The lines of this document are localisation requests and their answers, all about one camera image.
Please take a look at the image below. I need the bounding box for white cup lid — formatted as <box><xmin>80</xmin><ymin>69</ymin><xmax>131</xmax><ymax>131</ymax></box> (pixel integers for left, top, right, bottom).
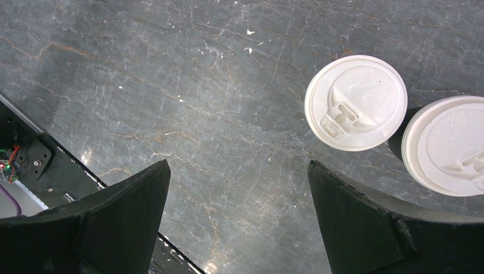
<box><xmin>401</xmin><ymin>95</ymin><xmax>483</xmax><ymax>197</ymax></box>
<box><xmin>304</xmin><ymin>55</ymin><xmax>408</xmax><ymax>152</ymax></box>

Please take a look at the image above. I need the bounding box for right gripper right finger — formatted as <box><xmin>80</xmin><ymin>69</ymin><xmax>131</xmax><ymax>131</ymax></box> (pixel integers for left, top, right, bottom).
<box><xmin>308</xmin><ymin>160</ymin><xmax>483</xmax><ymax>273</ymax></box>

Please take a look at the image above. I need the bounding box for black paper coffee cup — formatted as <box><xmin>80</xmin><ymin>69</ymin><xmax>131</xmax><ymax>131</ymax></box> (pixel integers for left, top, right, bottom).
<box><xmin>386</xmin><ymin>107</ymin><xmax>422</xmax><ymax>162</ymax></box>

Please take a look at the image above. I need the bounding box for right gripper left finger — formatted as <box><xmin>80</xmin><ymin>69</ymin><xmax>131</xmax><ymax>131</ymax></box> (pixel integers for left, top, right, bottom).
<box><xmin>1</xmin><ymin>160</ymin><xmax>171</xmax><ymax>273</ymax></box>

